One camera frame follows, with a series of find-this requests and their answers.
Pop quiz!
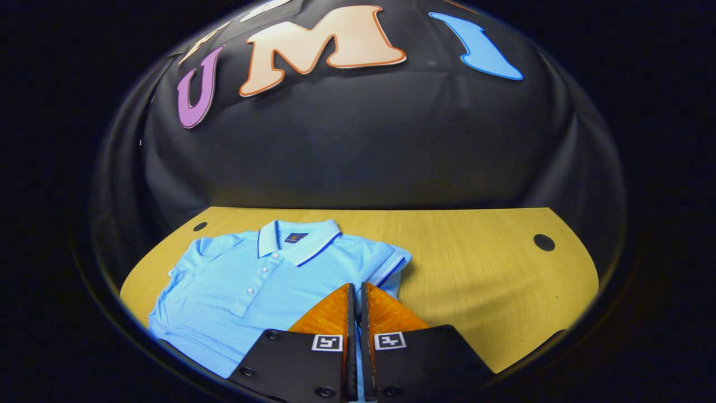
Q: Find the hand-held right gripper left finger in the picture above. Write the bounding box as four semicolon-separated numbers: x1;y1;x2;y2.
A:
227;283;359;403

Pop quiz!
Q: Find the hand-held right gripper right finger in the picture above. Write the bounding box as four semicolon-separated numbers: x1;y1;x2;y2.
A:
360;282;496;403

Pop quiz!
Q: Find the black backdrop cloth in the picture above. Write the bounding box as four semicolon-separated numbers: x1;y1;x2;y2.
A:
89;0;627;286

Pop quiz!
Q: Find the light blue T-shirt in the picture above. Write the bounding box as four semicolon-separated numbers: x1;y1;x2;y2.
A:
147;218;413;402

